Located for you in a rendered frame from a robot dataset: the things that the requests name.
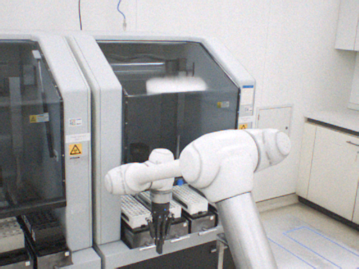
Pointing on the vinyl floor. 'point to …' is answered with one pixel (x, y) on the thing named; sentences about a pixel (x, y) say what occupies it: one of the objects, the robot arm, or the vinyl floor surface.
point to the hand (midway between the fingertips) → (159, 244)
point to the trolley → (300, 246)
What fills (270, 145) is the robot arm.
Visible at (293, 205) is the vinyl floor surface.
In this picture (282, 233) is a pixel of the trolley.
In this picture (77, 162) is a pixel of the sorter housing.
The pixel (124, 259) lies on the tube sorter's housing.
